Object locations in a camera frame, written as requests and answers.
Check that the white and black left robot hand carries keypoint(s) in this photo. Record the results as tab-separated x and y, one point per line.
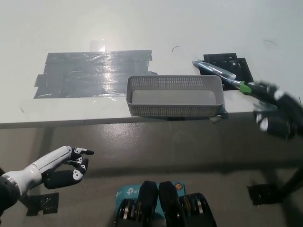
47	165

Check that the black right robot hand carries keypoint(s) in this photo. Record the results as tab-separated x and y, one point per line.
287	111

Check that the black tape patch on desk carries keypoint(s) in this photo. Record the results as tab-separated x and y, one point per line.
243	68

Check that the black floor tape patch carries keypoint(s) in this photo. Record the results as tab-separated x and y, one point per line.
262	194
47	203

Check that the black table leg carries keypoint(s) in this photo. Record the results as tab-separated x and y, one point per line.
1	170
294	180

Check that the small grey tape piece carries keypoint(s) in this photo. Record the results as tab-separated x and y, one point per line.
219	118

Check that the teal tp-link box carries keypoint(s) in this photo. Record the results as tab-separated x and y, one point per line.
129	191

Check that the small black tape strip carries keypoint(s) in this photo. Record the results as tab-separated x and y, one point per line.
176	118

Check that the grey perforated plastic basket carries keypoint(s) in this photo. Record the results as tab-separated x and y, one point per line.
175	110

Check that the large grey duct tape patch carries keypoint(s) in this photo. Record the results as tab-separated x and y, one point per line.
82	75

